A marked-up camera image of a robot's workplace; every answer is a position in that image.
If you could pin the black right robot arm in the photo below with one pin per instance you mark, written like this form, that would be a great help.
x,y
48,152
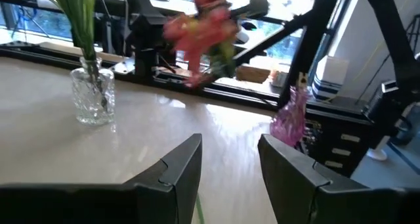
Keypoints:
x,y
149,46

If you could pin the silver metal bracket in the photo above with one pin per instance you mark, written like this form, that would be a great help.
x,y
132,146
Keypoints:
x,y
123,67

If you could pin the black tapered bar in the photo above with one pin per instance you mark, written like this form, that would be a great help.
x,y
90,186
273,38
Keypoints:
x,y
257,5

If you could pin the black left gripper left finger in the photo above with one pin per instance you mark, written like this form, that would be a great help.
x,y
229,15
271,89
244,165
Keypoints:
x,y
177,171

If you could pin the black tripod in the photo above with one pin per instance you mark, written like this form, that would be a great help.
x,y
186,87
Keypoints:
x,y
23,18

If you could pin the brown wooden box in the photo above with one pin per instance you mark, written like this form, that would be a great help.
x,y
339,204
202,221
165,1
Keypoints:
x,y
252,74

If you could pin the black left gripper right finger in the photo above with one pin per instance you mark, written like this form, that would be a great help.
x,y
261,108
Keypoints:
x,y
295,191

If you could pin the pink glass vase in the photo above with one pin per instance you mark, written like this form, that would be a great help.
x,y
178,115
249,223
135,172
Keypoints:
x,y
288,122

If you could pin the black drawer cabinet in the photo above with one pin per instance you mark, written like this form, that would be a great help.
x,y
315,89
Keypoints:
x,y
341,128

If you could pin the clear cut-glass vase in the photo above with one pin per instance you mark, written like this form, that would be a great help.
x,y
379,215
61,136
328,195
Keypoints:
x,y
88,109

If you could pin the white blue-striped cup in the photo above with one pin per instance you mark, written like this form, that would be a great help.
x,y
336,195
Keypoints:
x,y
329,76

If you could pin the white artificial flower bunch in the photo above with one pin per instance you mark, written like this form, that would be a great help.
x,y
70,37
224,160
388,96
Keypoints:
x,y
78,20

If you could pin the pink artificial flower bunch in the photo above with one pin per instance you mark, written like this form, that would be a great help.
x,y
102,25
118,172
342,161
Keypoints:
x,y
203,33

